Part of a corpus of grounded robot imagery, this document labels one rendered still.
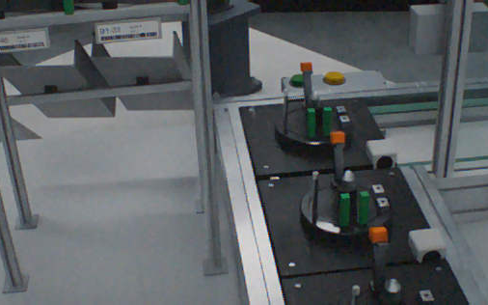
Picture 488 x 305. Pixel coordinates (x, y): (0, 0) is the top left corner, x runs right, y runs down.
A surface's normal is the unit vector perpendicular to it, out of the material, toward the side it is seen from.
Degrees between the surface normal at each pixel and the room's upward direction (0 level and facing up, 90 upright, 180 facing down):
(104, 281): 0
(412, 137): 0
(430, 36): 90
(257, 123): 0
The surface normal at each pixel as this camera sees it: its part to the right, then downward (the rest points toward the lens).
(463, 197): 0.12, 0.52
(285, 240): -0.03, -0.85
